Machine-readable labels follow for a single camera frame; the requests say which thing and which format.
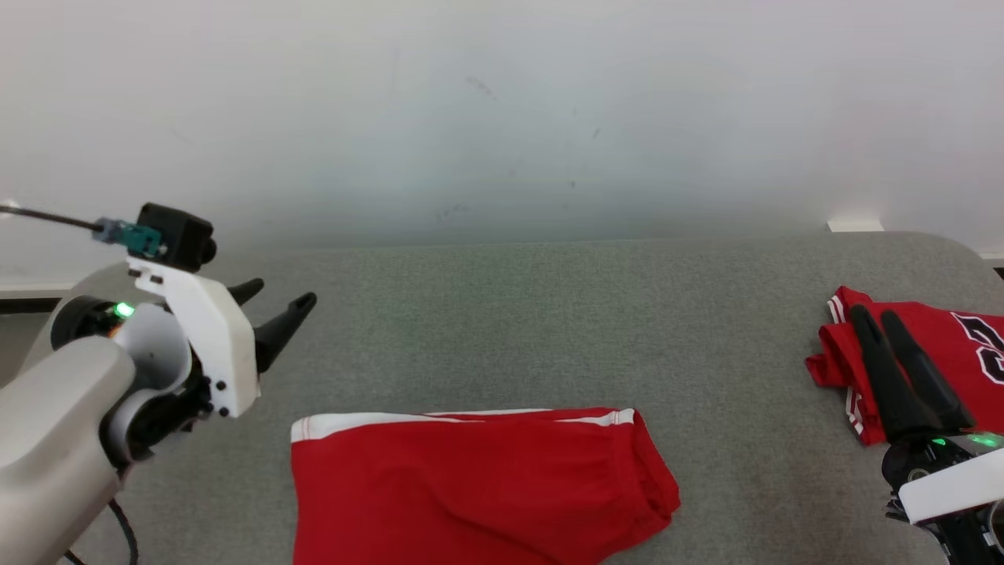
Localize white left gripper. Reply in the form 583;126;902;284
128;257;318;418

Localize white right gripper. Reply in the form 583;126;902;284
849;304;1004;525

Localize red basketball jersey number 23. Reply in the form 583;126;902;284
806;286;1004;447

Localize red shorts with white stripe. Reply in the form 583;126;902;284
290;406;682;565

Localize black cable with teal plug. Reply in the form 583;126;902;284
0;202;166;259

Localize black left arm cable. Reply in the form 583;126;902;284
63;498;140;565

